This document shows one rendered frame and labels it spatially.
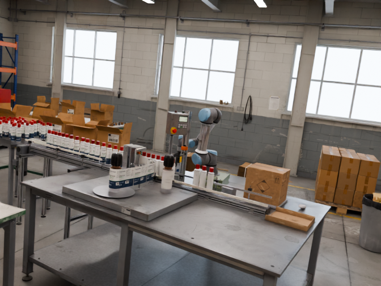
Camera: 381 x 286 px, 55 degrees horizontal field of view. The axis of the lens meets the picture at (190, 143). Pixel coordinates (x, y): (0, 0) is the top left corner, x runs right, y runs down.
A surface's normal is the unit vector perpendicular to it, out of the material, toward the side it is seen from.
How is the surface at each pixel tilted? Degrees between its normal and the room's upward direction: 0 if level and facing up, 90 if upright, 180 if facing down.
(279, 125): 90
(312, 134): 90
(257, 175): 90
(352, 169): 91
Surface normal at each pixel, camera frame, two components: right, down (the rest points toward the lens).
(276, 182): -0.48, 0.09
